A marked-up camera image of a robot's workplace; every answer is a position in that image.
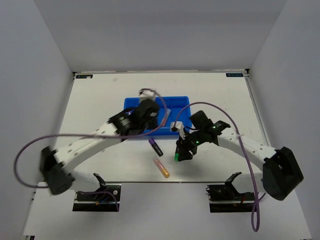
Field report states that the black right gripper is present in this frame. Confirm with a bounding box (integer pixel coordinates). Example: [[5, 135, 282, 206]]
[[176, 128, 206, 162]]

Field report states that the green black highlighter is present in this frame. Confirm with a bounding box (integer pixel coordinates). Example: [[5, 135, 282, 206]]
[[174, 146, 180, 162]]

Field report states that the orange clear-cap highlighter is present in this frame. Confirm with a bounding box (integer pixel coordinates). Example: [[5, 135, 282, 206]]
[[160, 108, 171, 127]]

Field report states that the purple black highlighter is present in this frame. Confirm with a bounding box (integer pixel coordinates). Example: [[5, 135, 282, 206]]
[[148, 138, 164, 157]]

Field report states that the yellow pink clear highlighter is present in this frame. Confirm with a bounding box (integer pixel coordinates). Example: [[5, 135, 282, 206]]
[[152, 157, 170, 179]]

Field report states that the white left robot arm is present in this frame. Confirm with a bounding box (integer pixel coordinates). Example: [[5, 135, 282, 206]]
[[39, 99, 160, 195]]

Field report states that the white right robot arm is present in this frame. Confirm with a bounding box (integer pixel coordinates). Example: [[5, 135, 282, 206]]
[[170, 110, 304, 201]]

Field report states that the blue plastic compartment tray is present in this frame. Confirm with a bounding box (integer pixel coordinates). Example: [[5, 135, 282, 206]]
[[123, 96, 192, 136]]

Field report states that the left black corner label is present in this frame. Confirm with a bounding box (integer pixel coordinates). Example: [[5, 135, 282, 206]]
[[75, 74, 93, 79]]

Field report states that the black corner label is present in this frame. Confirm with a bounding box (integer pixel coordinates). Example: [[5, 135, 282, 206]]
[[225, 72, 244, 78], [75, 74, 93, 79]]

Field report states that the right black corner label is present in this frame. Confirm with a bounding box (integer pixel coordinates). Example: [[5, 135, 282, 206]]
[[225, 72, 244, 78]]

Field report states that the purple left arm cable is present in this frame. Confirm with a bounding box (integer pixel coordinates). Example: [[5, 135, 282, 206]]
[[13, 87, 169, 212]]

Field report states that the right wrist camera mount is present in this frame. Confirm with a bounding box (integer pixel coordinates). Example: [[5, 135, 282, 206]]
[[170, 121, 186, 140]]

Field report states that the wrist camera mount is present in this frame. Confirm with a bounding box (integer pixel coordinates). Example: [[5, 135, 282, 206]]
[[139, 88, 156, 102], [170, 121, 186, 140]]

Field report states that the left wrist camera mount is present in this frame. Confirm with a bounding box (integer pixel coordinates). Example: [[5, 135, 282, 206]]
[[139, 88, 156, 102]]

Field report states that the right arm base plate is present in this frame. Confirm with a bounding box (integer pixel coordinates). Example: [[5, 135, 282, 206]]
[[205, 172, 255, 213]]

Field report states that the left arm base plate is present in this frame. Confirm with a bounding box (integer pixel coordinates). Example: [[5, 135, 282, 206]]
[[72, 173, 122, 212]]

